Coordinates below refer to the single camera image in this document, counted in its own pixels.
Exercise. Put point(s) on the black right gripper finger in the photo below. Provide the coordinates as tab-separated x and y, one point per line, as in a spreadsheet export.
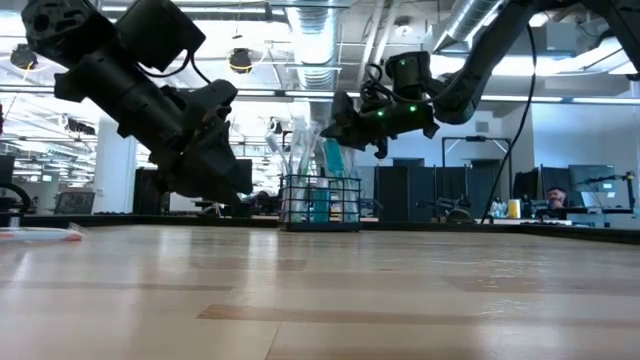
344	110
345	136

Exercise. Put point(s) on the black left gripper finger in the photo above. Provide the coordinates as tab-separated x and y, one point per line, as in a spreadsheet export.
204	185
227	175

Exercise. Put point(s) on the white column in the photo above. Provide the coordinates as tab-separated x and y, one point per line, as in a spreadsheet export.
112	190

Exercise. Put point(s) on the yellow cup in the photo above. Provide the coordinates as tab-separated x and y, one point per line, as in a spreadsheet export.
514	209

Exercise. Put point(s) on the black cabinet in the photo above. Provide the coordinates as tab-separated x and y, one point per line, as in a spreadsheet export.
142	200

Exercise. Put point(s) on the black aluminium table frame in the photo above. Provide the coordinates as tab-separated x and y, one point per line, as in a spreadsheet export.
575	234

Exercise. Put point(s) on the wrapped orange toothbrush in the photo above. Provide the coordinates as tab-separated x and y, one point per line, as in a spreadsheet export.
40	235

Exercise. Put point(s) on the black rack frame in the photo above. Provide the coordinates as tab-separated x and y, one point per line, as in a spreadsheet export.
475	138

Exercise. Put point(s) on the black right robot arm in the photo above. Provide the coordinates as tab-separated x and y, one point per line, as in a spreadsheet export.
475	75

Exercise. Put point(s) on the black partition panels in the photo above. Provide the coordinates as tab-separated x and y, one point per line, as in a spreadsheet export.
400	192

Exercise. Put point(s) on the person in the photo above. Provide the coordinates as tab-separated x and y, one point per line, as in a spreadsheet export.
556	196

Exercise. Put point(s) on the grey monitor on arm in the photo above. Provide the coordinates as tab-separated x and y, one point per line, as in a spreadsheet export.
592	177

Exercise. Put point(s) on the silver air duct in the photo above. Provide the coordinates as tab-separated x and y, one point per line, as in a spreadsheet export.
315	40

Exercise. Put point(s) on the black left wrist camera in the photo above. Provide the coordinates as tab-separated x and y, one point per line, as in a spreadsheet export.
215	97

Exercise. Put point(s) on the black ceiling device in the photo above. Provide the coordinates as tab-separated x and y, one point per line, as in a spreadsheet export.
241	61
20	59

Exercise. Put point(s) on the black monitor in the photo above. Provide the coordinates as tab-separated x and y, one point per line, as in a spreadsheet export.
245	175

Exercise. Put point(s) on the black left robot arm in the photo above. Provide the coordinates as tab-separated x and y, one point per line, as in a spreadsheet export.
115	95

